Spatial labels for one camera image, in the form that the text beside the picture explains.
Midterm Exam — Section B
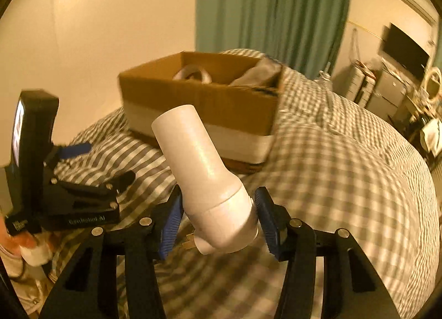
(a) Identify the person's left hand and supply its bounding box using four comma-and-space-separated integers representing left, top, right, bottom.
0, 217, 53, 267

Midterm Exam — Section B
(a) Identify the white oval mirror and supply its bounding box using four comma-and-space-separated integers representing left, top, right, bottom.
419, 66, 442, 99

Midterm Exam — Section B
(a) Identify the brown cardboard box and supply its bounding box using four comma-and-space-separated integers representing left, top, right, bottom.
118, 51, 285, 175

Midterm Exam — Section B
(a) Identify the grey checked blanket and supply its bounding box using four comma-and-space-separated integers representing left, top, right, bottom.
45, 48, 441, 319

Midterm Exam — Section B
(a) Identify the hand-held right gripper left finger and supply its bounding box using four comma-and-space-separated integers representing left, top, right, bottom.
40, 186, 185, 319

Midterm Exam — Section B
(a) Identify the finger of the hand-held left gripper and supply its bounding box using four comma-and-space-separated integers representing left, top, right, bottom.
46, 143, 92, 168
60, 170, 136, 199

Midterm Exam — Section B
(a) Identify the green curtain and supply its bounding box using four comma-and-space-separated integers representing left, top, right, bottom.
256, 0, 353, 78
195, 0, 263, 59

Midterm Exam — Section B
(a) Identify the silver small fridge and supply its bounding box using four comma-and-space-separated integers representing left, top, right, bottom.
366, 70, 407, 121

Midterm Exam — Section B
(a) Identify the white towel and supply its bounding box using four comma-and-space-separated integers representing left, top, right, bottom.
419, 120, 441, 154

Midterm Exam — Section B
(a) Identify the clear water jug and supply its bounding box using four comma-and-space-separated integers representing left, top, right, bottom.
316, 64, 334, 90

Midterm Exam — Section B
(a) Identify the white hair dryer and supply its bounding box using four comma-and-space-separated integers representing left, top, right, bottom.
151, 104, 260, 255

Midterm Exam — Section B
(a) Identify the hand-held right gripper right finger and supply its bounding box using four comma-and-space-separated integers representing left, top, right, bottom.
254, 187, 403, 319

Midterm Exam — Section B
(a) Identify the grey cloth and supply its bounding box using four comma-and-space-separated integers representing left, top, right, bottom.
230, 57, 282, 88

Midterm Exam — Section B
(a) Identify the white ring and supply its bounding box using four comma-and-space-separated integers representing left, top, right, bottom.
173, 65, 212, 85

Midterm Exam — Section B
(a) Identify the white drawer cabinet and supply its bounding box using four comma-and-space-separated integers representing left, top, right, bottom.
347, 64, 375, 106

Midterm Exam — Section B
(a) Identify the black wall television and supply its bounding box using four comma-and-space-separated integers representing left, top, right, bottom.
380, 23, 431, 81

